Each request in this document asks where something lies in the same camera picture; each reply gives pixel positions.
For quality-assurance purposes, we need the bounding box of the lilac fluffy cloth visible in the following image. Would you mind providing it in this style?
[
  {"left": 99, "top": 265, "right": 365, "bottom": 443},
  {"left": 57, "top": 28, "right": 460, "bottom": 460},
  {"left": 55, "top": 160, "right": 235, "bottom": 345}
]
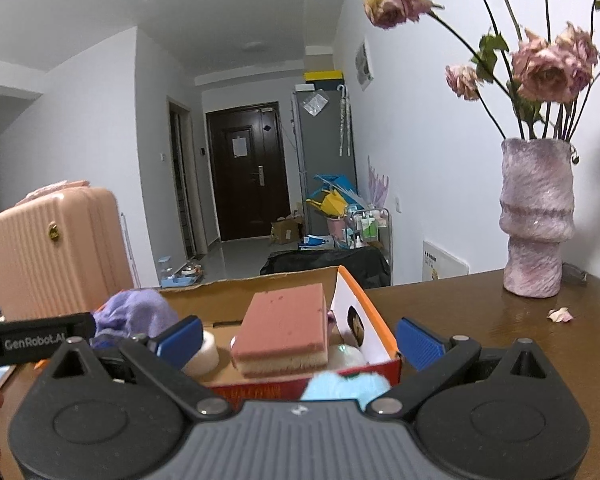
[{"left": 92, "top": 290, "right": 181, "bottom": 351}]

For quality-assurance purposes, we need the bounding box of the pink ribbed suitcase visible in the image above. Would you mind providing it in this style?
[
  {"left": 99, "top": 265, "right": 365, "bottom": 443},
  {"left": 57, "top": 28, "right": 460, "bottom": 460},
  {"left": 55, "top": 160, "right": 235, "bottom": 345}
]
[{"left": 0, "top": 186, "right": 133, "bottom": 321}]

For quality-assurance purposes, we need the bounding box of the dark brown door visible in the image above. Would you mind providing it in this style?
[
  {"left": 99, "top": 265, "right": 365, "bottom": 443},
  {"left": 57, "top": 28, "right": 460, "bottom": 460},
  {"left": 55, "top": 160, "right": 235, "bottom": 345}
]
[{"left": 206, "top": 102, "right": 292, "bottom": 242}]

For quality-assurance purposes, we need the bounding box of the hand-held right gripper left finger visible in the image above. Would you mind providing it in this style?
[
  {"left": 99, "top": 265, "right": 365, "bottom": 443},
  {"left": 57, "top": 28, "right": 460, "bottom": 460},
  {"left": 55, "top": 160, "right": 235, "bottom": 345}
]
[{"left": 35, "top": 315, "right": 232, "bottom": 420}]

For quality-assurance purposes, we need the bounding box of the grey refrigerator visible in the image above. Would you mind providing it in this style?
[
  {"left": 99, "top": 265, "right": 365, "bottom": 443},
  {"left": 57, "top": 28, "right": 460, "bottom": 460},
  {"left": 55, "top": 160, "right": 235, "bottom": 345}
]
[{"left": 291, "top": 85, "right": 359, "bottom": 246}]

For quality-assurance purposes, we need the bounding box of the wire cart with bottles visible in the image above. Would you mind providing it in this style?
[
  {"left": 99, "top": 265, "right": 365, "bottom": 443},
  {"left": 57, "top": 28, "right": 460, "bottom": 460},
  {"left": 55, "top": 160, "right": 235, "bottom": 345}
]
[{"left": 345, "top": 204, "right": 392, "bottom": 261}]

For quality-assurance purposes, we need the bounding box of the purple wall sticker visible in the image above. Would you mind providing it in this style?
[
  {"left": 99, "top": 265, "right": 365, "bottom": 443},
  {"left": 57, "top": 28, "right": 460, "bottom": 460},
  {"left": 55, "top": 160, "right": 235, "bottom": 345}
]
[{"left": 367, "top": 156, "right": 390, "bottom": 206}]

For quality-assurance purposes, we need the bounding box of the white round sponge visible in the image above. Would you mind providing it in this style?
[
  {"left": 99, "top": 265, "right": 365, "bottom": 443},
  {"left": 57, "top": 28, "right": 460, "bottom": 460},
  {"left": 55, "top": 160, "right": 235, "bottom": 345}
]
[{"left": 182, "top": 331, "right": 221, "bottom": 376}]

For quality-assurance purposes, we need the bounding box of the pink layered sponge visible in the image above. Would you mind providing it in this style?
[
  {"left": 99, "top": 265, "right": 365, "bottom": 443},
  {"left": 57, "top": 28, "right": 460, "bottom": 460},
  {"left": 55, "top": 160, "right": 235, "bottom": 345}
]
[{"left": 230, "top": 283, "right": 329, "bottom": 379}]

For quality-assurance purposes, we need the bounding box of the yellow bag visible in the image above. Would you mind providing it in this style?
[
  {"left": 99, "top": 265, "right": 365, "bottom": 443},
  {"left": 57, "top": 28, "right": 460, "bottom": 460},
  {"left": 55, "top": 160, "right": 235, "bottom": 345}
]
[{"left": 306, "top": 190, "right": 348, "bottom": 218}]

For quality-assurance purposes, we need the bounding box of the blue pet feeder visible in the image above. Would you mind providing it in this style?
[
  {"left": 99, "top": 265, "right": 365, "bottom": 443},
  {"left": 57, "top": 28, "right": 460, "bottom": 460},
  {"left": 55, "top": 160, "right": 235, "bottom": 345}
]
[{"left": 159, "top": 257, "right": 203, "bottom": 288}]

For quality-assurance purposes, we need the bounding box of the black cloth cover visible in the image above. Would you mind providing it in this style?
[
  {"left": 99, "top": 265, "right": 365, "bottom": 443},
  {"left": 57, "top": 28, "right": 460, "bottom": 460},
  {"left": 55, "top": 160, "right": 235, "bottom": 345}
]
[{"left": 260, "top": 247, "right": 392, "bottom": 290}]

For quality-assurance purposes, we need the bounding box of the clear plastic bag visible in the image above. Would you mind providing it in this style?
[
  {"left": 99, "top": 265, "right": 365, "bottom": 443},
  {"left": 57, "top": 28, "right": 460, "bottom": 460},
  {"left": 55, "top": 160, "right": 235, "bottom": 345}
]
[{"left": 330, "top": 344, "right": 368, "bottom": 367}]

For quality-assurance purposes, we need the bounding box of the white flat board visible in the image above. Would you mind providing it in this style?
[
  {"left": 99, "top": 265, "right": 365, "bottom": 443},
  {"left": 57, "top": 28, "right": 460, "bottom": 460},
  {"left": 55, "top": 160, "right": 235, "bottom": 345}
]
[{"left": 422, "top": 240, "right": 470, "bottom": 281}]

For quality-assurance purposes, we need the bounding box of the light blue plush ball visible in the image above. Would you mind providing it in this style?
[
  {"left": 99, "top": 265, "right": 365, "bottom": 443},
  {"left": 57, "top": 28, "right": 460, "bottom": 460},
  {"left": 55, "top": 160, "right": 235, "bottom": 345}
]
[{"left": 300, "top": 372, "right": 392, "bottom": 411}]

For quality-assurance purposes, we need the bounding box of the bunch of dried pink roses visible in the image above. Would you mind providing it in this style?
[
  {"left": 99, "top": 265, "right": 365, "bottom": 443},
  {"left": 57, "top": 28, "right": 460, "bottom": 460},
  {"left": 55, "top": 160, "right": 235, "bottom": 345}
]
[{"left": 362, "top": 0, "right": 600, "bottom": 166}]

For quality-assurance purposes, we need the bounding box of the brown floor carton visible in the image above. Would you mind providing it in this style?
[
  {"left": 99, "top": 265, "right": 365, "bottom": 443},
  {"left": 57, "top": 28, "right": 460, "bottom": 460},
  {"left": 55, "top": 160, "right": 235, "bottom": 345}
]
[{"left": 270, "top": 217, "right": 305, "bottom": 245}]

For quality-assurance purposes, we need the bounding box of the clear folded umbrella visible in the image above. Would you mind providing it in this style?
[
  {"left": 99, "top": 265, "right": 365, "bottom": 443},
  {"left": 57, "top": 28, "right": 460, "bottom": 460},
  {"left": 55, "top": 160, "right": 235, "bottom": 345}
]
[{"left": 337, "top": 85, "right": 353, "bottom": 157}]

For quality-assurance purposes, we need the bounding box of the lilac textured vase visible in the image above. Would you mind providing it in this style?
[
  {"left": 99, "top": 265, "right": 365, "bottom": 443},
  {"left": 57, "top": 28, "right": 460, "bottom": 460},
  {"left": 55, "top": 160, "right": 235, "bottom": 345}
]
[{"left": 498, "top": 138, "right": 576, "bottom": 297}]

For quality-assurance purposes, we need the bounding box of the orange cardboard box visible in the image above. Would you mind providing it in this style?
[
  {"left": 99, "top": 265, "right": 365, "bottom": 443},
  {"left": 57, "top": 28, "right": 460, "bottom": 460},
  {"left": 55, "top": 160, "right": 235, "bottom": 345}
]
[{"left": 160, "top": 265, "right": 403, "bottom": 403}]

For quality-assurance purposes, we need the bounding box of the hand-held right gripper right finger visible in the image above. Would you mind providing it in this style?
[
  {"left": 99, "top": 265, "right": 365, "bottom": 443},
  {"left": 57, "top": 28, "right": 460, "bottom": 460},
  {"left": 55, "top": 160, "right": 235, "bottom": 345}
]
[{"left": 365, "top": 317, "right": 563, "bottom": 420}]

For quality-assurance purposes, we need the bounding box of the small clear plastic pouch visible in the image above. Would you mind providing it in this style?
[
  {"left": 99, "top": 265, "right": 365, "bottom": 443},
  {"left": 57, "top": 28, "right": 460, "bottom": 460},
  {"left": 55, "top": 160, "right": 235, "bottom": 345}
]
[{"left": 302, "top": 92, "right": 329, "bottom": 116}]

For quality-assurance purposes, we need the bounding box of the blue bag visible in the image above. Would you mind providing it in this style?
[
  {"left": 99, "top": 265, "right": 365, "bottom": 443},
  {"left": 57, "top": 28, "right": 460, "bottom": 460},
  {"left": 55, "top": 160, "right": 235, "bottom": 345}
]
[{"left": 314, "top": 174, "right": 358, "bottom": 201}]

